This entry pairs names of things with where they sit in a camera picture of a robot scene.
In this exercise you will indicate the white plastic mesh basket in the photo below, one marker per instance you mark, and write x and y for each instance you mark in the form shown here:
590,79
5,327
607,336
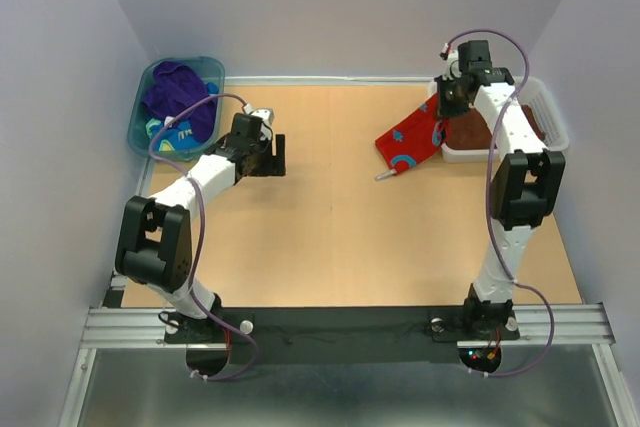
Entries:
545,113

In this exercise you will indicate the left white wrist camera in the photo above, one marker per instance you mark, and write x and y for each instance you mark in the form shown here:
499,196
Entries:
267,117

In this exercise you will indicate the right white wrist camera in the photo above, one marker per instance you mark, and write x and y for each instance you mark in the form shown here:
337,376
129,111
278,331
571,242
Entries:
451,62

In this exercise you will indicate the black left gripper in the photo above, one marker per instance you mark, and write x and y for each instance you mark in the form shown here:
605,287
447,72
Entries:
274,165

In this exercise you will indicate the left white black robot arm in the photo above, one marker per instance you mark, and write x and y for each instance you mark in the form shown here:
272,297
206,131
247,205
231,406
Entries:
155,240

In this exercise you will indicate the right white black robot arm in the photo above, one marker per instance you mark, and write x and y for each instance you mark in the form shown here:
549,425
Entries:
523,177

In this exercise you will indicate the red towel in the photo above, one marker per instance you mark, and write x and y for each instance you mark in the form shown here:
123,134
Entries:
413,140

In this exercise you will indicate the purple towel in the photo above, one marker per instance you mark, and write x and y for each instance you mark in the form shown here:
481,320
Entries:
175,73

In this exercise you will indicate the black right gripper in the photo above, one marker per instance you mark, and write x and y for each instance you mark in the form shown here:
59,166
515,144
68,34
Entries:
444,109

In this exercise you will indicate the aluminium rail frame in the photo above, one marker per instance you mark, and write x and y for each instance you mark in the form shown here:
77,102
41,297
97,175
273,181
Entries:
328,234

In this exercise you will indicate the blue towel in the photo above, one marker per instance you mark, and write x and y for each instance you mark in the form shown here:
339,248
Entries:
164,101

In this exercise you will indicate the teal plastic bin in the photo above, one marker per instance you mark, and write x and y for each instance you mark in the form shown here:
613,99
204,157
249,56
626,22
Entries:
209,70

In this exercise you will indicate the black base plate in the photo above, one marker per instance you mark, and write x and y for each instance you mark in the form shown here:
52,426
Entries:
343,335

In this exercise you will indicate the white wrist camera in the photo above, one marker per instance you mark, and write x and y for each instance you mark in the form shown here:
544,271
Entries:
267,117
451,62

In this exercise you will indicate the brown towel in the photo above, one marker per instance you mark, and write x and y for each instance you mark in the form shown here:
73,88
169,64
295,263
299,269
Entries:
470,131

